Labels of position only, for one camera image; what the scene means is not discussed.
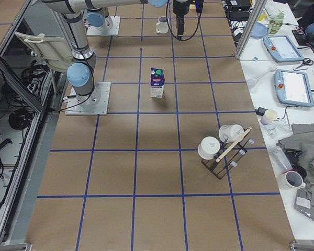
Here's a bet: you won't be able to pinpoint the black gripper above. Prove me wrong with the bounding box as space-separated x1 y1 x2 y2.
173 0 190 36

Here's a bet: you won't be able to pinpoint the blue white milk carton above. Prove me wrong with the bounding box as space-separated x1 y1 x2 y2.
150 67 165 98

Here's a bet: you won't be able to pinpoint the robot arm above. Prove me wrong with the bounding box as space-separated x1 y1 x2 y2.
85 0 166 31
43 1 169 104

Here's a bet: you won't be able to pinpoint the lavender cup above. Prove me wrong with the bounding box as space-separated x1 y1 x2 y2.
260 109 278 125

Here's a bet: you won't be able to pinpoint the blue bowl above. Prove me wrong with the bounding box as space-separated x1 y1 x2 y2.
251 22 268 39

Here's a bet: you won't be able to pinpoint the green glass jar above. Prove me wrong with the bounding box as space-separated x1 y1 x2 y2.
268 12 285 35

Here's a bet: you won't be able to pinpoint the upper teach pendant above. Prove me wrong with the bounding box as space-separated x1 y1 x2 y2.
263 35 304 62

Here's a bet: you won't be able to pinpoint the teach pendant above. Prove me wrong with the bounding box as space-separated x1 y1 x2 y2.
263 35 304 62
274 69 314 107

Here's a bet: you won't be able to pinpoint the black power adapter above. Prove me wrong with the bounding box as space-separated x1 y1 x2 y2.
255 107 267 117

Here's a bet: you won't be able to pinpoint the white plastic chair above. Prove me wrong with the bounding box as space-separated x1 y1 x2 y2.
15 31 75 72

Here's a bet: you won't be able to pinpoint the black scissors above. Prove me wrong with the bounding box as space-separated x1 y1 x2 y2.
293 58 314 71

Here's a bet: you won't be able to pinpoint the lower teach pendant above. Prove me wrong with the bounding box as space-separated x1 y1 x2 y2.
274 69 314 107

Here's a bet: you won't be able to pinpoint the clear plastic bag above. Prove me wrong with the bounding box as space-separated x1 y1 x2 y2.
269 146 293 173

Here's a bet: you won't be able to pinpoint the grey cloth pile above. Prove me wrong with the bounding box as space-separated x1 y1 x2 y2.
277 123 314 221

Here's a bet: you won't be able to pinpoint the white mug red rim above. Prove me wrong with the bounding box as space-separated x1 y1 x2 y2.
276 170 306 190

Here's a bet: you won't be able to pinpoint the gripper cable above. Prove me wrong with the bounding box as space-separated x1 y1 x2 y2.
165 0 203 41

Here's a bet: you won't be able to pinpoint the aluminium frame post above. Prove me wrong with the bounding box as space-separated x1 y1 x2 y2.
234 0 267 59

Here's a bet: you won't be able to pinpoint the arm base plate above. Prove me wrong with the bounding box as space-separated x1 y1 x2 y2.
64 82 111 116
86 13 120 37

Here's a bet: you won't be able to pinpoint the wooden rack handle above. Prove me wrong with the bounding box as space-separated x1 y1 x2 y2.
215 127 252 163

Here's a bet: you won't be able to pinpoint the black wire mug rack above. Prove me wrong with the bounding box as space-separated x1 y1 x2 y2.
201 134 254 180

